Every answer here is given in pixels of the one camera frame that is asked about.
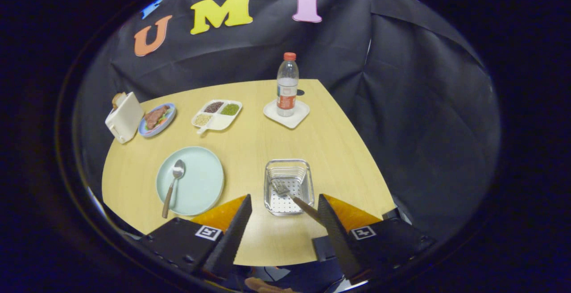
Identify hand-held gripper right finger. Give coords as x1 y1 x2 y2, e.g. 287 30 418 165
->
317 194 438 285

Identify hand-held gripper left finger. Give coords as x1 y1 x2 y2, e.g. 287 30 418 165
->
140 194 253 281

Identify wooden-handled metal fork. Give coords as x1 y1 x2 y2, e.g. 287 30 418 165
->
272 180 323 224

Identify wooden-handled metal spoon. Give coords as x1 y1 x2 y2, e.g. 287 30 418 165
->
161 159 186 219

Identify black box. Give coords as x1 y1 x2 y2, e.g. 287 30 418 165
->
311 235 336 262

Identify perforated metal basket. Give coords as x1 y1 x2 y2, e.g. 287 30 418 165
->
264 159 315 216

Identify light green plate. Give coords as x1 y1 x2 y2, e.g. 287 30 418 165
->
156 146 225 217

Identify white divided sauce dish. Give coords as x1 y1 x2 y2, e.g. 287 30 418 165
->
191 99 243 135

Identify white square coaster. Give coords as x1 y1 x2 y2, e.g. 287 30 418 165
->
263 99 310 129

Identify black backdrop cloth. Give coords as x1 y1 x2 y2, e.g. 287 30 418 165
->
74 0 500 240

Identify blue plate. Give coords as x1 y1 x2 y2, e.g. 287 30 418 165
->
138 103 177 138

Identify meat slices with vegetables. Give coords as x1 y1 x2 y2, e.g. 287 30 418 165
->
144 105 171 129

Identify clear red-capped water bottle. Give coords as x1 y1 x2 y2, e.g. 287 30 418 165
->
276 52 300 117

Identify white toaster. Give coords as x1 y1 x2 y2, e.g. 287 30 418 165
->
105 91 145 144

